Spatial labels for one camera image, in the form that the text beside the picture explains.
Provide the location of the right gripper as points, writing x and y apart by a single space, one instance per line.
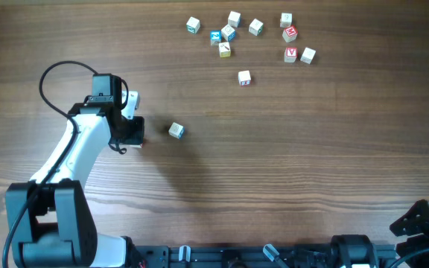
425 220

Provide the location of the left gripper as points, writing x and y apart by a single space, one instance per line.
133 137

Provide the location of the plain wooden block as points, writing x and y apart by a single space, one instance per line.
137 145

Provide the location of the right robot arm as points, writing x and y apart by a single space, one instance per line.
358 251

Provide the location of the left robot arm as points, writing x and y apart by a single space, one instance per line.
50 222

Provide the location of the yellow hammer block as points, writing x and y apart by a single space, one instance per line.
224 49

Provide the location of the red-edged bottom block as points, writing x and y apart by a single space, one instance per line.
244 78

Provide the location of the blue letter block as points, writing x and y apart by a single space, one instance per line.
215 38

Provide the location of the blue-edged round-symbol block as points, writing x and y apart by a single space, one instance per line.
228 33

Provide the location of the plain block top centre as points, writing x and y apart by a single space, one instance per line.
234 19

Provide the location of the green-edged block top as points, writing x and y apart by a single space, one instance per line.
256 27

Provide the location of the red A block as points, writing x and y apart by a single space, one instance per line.
290 55

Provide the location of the red M block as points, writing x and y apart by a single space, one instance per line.
290 34

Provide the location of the plain block top right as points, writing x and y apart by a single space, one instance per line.
286 20

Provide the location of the plain block far right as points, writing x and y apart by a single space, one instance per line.
308 55

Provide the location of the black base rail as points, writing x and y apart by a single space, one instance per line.
303 255

